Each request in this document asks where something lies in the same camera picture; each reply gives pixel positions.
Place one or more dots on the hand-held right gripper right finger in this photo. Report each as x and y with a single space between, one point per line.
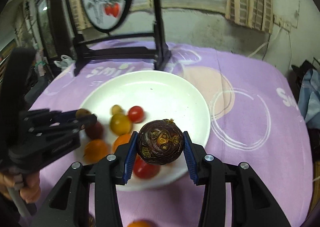
190 159

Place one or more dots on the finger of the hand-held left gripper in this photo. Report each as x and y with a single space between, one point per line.
67 116
85 122

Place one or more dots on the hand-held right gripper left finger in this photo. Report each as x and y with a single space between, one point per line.
131 157

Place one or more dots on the small yellow longan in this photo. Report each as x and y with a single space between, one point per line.
82 112
116 110

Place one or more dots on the dark red plum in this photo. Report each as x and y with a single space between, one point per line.
96 132

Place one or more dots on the small round orange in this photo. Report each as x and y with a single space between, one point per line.
121 142

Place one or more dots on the red cherry tomato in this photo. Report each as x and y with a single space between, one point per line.
145 170
136 114

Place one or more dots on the large dark water chestnut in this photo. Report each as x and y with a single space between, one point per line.
160 142

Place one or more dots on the yellow-green tomato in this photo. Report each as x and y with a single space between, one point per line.
120 124

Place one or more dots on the white oval plate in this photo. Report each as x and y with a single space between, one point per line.
162 92

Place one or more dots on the person's left hand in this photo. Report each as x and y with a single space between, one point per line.
30 188

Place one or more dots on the white plastic bag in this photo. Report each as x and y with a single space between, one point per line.
63 61

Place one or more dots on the orange mandarin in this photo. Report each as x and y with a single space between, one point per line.
141 224

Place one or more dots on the dark wooden cabinet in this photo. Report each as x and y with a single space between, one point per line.
46 29

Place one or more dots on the purple printed tablecloth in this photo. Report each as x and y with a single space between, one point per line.
250 117

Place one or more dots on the small dark water chestnut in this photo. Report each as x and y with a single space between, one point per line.
91 222

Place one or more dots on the black framed persimmon screen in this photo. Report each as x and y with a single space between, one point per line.
120 49

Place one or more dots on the blue cloth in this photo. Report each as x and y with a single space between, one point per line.
310 97

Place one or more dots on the black bag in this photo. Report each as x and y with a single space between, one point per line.
301 71

